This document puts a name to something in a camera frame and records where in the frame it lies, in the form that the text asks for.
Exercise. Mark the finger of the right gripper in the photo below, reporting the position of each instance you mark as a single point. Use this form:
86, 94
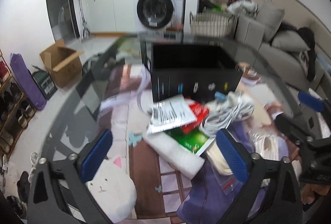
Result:
308, 123

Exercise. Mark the red snack packet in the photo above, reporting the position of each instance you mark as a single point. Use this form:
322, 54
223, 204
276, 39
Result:
200, 112

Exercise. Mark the dark green box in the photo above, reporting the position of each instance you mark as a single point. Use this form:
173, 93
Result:
45, 83

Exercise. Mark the black storage box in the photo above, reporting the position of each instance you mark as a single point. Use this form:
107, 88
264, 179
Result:
196, 71

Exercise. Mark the white lower kitchen cabinets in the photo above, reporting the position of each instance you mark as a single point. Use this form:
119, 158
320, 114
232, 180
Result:
105, 16

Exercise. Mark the green and white packet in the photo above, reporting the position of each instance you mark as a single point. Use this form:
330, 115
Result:
195, 141

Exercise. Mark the glass table top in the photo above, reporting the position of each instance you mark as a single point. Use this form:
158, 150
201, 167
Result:
115, 94

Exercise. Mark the open cardboard box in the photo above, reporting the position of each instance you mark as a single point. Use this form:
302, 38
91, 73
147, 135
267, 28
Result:
61, 62

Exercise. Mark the black garment on sofa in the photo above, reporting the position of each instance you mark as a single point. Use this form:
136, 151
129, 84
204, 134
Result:
307, 58

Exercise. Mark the white cat plush pillow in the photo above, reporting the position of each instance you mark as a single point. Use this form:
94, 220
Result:
113, 189

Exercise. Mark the grey sofa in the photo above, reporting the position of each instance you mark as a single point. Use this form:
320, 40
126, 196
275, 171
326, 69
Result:
286, 64

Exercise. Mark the mop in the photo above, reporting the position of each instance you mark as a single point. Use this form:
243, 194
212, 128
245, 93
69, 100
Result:
85, 31

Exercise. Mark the purple rolled mat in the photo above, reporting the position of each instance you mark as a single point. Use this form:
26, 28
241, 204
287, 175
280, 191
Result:
26, 81

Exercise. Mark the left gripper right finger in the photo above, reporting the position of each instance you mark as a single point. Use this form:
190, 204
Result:
282, 201

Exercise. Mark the pile of clothes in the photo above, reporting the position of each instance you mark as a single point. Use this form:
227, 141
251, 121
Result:
238, 7

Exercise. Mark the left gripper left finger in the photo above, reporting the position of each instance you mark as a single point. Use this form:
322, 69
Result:
58, 192

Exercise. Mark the woven laundry basket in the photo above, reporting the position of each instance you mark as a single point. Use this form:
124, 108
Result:
213, 24

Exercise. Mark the white washing machine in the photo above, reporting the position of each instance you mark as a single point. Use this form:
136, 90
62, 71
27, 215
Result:
159, 15

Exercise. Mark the wooden shoe rack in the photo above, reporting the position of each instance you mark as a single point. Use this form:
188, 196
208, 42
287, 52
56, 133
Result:
16, 110

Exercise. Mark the white foam sheet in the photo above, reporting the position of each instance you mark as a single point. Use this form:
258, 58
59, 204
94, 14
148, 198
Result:
172, 152

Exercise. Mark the grey sofa cushion lying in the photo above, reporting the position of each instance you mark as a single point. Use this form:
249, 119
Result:
289, 41

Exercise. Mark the grey sofa cushion upright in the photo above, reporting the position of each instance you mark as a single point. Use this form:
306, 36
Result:
271, 17

